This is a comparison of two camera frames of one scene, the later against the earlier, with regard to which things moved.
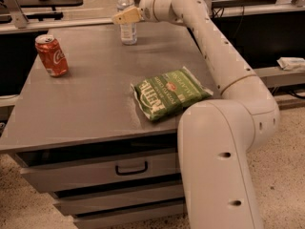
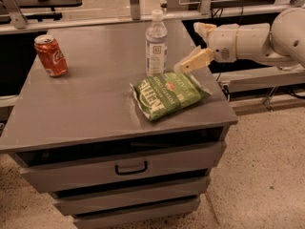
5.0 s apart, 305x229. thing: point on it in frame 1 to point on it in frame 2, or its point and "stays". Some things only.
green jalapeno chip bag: (167, 94) stays
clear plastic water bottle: (125, 1) to (156, 46)
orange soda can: (52, 55) stays
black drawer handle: (132, 172) stays
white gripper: (146, 11) to (223, 43)
